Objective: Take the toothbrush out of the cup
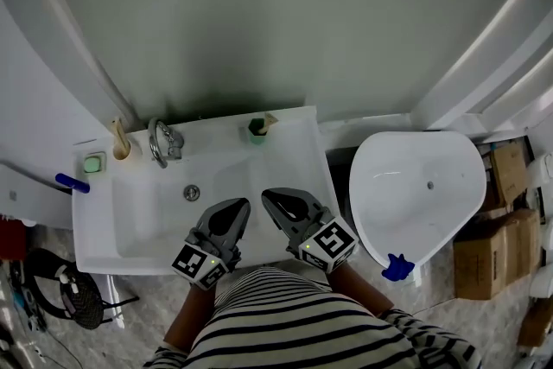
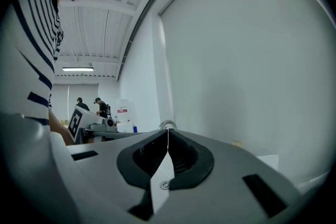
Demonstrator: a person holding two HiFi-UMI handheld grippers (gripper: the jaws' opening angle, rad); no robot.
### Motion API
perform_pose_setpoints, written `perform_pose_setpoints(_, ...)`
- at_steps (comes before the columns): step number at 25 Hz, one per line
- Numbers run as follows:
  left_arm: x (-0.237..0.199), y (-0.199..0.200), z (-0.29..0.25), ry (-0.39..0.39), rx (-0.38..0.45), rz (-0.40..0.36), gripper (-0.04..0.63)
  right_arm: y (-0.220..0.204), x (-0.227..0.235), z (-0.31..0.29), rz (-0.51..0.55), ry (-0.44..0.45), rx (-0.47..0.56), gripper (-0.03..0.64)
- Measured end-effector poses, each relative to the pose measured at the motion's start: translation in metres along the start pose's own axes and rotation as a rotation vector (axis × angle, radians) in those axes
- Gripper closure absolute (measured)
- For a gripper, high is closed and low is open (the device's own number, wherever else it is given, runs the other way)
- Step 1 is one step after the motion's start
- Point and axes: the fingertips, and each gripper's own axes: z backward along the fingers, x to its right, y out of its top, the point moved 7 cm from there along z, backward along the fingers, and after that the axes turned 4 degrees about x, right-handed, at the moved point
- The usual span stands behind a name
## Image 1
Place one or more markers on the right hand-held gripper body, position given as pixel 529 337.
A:
pixel 332 239

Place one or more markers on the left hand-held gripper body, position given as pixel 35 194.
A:
pixel 194 263

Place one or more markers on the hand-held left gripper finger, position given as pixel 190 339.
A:
pixel 242 235
pixel 205 221

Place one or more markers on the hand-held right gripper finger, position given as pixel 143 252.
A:
pixel 309 203
pixel 277 221

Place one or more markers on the green cup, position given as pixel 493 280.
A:
pixel 256 138

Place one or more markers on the wooden toothbrush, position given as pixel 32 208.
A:
pixel 270 119
pixel 118 134

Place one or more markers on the beige cup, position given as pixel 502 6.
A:
pixel 129 152

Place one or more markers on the person's left forearm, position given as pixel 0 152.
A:
pixel 190 315

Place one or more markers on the person's right forearm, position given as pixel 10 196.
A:
pixel 358 289

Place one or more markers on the metal sink drain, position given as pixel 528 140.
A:
pixel 192 192

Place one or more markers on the white sink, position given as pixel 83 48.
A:
pixel 142 229

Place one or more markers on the blue rubber glove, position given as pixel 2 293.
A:
pixel 397 268

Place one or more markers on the white freestanding basin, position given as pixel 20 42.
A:
pixel 410 207

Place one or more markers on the chrome faucet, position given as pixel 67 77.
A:
pixel 154 142

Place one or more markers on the person in striped shirt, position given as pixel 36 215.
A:
pixel 281 324

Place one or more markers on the black mesh bag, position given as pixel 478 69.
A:
pixel 86 302

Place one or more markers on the green soap bar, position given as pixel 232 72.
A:
pixel 93 165

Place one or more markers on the black round stool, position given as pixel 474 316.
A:
pixel 39 272

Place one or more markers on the large cardboard box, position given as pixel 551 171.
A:
pixel 492 255

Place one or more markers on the red box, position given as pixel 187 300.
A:
pixel 10 239

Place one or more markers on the small cardboard box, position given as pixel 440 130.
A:
pixel 510 175

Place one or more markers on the large grey mirror panel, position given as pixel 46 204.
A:
pixel 281 13

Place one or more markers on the flat cardboard box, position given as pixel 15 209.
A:
pixel 535 324

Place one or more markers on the white wall box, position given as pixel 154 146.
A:
pixel 34 199

